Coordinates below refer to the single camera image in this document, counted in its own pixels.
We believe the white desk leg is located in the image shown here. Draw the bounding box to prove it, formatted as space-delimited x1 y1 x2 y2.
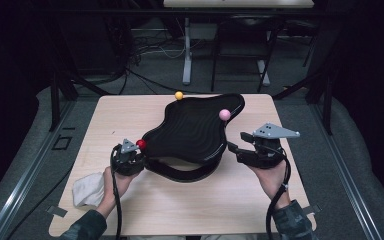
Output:
257 31 271 87
182 17 194 86

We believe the aluminium floor rail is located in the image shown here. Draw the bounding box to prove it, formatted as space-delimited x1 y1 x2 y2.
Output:
0 99 78 240
308 99 383 240

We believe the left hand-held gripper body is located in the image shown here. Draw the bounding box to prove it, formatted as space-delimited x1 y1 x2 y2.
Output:
110 138 147 177

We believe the white background desk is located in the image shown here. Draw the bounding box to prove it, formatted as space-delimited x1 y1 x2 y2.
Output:
163 0 315 9

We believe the black metal stand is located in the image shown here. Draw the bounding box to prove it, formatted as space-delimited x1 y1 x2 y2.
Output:
273 66 334 136
48 71 114 133

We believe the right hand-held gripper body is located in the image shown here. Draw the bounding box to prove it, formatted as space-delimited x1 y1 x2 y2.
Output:
244 122 301 169

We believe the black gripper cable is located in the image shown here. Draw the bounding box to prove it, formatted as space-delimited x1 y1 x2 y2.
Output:
110 146 124 240
265 156 293 240

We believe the black chair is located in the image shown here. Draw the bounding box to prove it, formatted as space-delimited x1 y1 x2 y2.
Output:
211 14 286 93

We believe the person's left hand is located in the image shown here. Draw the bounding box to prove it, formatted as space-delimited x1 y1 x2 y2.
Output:
101 166 138 210

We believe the person's right hand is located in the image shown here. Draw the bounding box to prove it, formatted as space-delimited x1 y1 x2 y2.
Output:
249 159 293 210

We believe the floor cable bundle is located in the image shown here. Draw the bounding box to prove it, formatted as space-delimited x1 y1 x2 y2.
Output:
113 19 188 96

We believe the white cloth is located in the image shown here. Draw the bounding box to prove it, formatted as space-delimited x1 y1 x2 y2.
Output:
72 171 106 208

